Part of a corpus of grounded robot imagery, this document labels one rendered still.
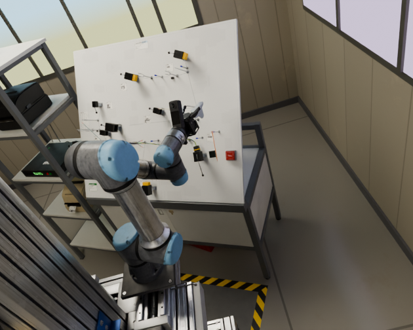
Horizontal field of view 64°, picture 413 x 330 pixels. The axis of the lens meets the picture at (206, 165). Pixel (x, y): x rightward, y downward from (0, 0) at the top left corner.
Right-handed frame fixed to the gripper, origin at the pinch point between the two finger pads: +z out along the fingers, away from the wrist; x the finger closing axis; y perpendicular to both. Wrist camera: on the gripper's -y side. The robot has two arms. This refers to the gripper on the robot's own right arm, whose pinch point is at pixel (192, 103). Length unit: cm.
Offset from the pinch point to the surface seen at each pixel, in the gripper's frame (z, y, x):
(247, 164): 47, 77, -14
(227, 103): 39.5, 24.0, -5.5
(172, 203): 4, 67, -50
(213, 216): 9, 85, -31
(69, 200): 7, 61, -147
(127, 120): 35, 19, -75
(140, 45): 62, -16, -56
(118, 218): 6, 83, -112
